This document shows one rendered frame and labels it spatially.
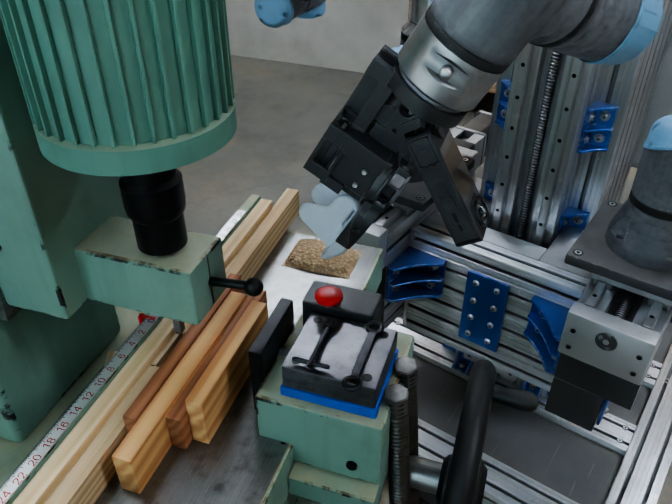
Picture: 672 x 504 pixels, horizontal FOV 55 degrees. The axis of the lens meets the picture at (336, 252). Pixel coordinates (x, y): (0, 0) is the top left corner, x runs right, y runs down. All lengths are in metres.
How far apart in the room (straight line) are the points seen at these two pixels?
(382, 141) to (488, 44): 0.13
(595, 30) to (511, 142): 0.75
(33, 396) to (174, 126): 0.46
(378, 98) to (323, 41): 3.68
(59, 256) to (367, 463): 0.37
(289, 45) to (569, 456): 3.28
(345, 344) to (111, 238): 0.27
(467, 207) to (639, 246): 0.63
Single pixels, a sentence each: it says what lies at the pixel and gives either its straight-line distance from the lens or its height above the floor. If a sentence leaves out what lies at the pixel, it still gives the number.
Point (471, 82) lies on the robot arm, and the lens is 0.50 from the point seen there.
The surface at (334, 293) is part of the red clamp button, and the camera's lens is 0.68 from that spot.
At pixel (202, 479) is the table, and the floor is 0.90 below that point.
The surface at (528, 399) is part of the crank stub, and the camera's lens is 0.82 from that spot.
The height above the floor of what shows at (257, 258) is 0.92.
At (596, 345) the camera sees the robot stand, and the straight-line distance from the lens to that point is 1.12.
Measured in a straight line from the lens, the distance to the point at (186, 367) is 0.72.
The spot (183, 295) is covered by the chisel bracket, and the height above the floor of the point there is 1.04.
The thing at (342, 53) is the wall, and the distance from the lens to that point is 4.19.
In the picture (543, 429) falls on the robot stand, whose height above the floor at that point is 0.21.
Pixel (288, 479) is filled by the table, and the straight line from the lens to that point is 0.72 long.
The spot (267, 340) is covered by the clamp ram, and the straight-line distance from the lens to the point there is 0.67.
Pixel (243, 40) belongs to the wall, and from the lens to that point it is 4.46.
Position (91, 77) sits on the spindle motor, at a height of 1.28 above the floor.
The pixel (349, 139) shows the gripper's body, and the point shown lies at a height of 1.22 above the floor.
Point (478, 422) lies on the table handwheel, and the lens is 0.67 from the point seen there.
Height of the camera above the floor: 1.46
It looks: 36 degrees down
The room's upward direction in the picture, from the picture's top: straight up
